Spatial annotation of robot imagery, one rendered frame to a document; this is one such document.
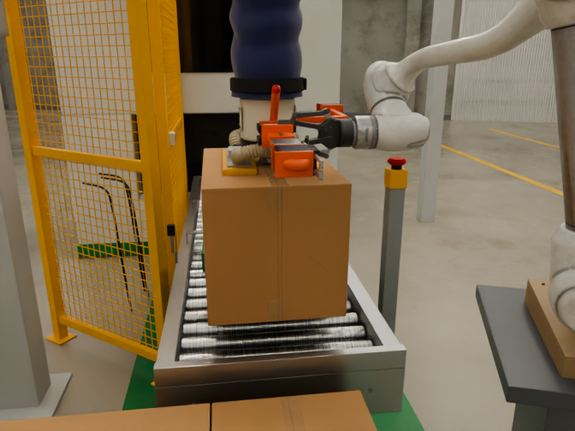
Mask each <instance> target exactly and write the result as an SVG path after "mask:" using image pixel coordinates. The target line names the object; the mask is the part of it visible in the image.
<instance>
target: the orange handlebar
mask: <svg viewBox="0 0 575 431"><path fill-rule="evenodd" d="M330 114H331V117H333V118H335V119H348V115H345V114H342V113H341V112H339V111H337V110H335V109H330ZM326 119H328V118H327V117H322V116H314V117H302V118H296V121H306V122H310V123H322V122H324V121H325V120H326ZM276 138H282V139H292V138H294V135H293V134H292V133H287V132H284V133H267V134H266V139H267V140H268V142H269V143H268V144H267V145H268V147H269V148H271V140H272V139H276ZM282 166H283V167H284V168H285V169H286V170H289V171H305V170H308V169H310V168H311V167H312V161H311V160H309V159H299V160H294V159H287V160H286V161H284V163H283V164H282Z"/></svg>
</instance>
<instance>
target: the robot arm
mask: <svg viewBox="0 0 575 431"><path fill-rule="evenodd" d="M544 29H546V30H549V29H550V30H551V41H552V53H553V64H554V86H555V97H556V108H557V120H558V132H559V143H560V165H561V176H562V187H563V198H564V211H565V222H564V223H562V224H561V225H560V226H559V227H558V229H557V230H556V231H555V232H554V234H553V235H552V239H551V260H550V275H549V279H550V284H549V287H548V300H549V303H550V305H551V308H552V310H553V312H554V314H555V315H556V317H557V318H558V319H559V321H560V322H561V323H562V324H563V325H564V326H565V327H567V328H569V329H570V330H572V331H573V332H575V0H519V1H518V3H517V4H516V5H515V6H514V7H513V9H512V10H511V11H510V12H509V13H508V14H507V15H506V17H505V18H504V19H503V20H501V21H500V22H499V23H498V24H497V25H495V26H494V27H492V28H490V29H489V30H488V31H485V32H482V33H479V34H476V35H473V36H470V37H466V38H459V39H455V40H452V41H448V42H445V43H440V44H434V45H431V46H428V47H425V48H423V49H420V50H417V51H415V52H414V53H412V54H411V55H410V56H408V57H406V58H405V59H403V60H402V61H400V62H386V61H378V62H374V63H372V64H371V65H370V66H369V67H368V68H367V70H366V72H365V76H364V93H365V101H366V104H367V107H368V110H369V111H370V115H358V116H354V117H353V118H352V119H335V118H333V117H331V114H330V109H328V108H325V109H321V110H318V111H306V112H293V113H292V116H291V118H290V119H289V120H278V121H277V124H264V125H281V124H293V125H295V126H299V127H308V128H313V129H317V131H318V135H317V137H316V138H314V139H309V145H317V144H322V145H324V146H325V147H327V149H322V151H320V154H317V155H318V156H321V157H324V158H326V159H327V158H329V153H330V150H333V149H334V148H336V147H351V146H352V147H353V148H354V149H355V150H356V149H362V150H372V149H375V150H380V151H408V150H413V149H417V148H419V147H422V146H424V145H425V144H426V143H427V141H428V140H429V137H430V121H429V119H428V118H427V117H425V116H423V115H420V114H419V113H414V112H412V111H411V110H410V109H409V108H408V107H407V105H406V103H407V101H408V99H409V97H410V95H411V93H412V91H413V90H414V88H415V85H414V81H415V79H416V78H417V77H418V75H419V74H421V73H422V72H423V71H424V70H425V69H428V68H433V67H440V66H447V65H453V64H460V63H467V62H478V61H482V60H487V59H490V58H493V57H496V56H499V55H501V54H503V53H506V52H508V51H510V50H511V49H513V48H515V47H517V46H518V45H520V44H522V43H524V41H526V40H528V39H529V38H531V37H533V36H535V35H536V34H538V33H539V32H541V31H543V30H544ZM314 116H322V117H327V118H328V119H326V120H325V121H324V122H322V123H321V124H317V123H310V122H306V121H296V118H302V117H314Z"/></svg>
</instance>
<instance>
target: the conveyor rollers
mask: <svg viewBox="0 0 575 431"><path fill-rule="evenodd" d="M196 231H203V220H202V204H201V201H199V211H198V220H197V226H196ZM194 239H195V240H194V244H193V246H194V247H193V258H192V266H191V274H190V277H191V279H190V280H189V284H188V285H189V286H190V288H189V289H188V294H187V296H188V300H187V304H186V308H187V311H186V314H185V316H184V319H185V320H186V323H185V324H184V330H182V332H183V333H184V338H183V339H182V341H181V349H182V353H183V354H181V355H180V361H189V360H200V359H212V358H224V357H245V356H257V355H268V354H280V353H291V352H302V351H325V350H336V349H347V348H359V347H370V346H373V345H372V342H371V341H370V340H365V329H364V327H363V326H358V317H357V314H356V313H355V312H352V313H351V303H350V301H349V300H347V315H346V316H337V317H325V318H313V319H301V320H290V321H278V322H255V323H244V324H232V325H221V326H208V315H207V299H206V283H205V272H203V270H202V255H201V252H202V242H203V234H202V233H199V234H195V238H194Z"/></svg>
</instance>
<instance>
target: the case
mask: <svg viewBox="0 0 575 431"><path fill-rule="evenodd" d="M222 149H227V148H210V149H204V155H203V167H202V180H201V204H202V220H203V236H204V252H205V283H206V299H207V315H208V326H221V325H232V324H244V323H255V322H278V321H290V320H301V319H313V318H325V317H337V316H346V315H347V280H348V258H349V238H350V217H351V196H352V184H351V183H350V182H349V181H348V180H347V179H346V178H345V177H344V176H342V175H341V174H340V173H339V172H338V171H337V170H336V169H335V168H333V167H332V166H331V165H330V164H329V163H328V162H327V161H325V160H324V159H323V158H322V157H321V156H320V158H321V159H322V160H323V181H320V180H319V179H318V177H316V175H313V176H312V177H287V178H276V177H275V170H274V169H271V163H266V164H263V163H262V161H261V157H260V158H258V157H257V158H254V161H255V163H256V166H257V169H258V174H255V175H222Z"/></svg>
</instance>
